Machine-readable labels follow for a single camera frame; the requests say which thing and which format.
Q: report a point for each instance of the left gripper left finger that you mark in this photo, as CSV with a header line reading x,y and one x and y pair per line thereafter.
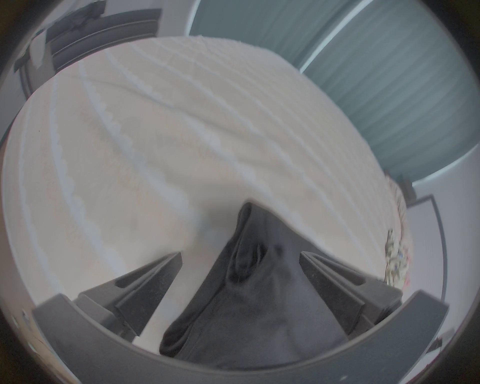
x,y
146,292

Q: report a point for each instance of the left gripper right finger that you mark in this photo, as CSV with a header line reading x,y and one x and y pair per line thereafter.
x,y
337,292

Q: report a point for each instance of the black T-shirt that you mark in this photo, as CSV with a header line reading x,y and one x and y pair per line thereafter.
x,y
262,300

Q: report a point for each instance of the bed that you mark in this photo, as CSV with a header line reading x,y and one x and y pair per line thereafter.
x,y
187,131

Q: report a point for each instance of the white printed pyjama top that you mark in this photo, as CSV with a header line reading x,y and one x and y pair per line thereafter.
x,y
397,258

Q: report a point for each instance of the blue-green curtain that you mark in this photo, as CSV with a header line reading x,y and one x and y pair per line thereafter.
x,y
405,93
262,26

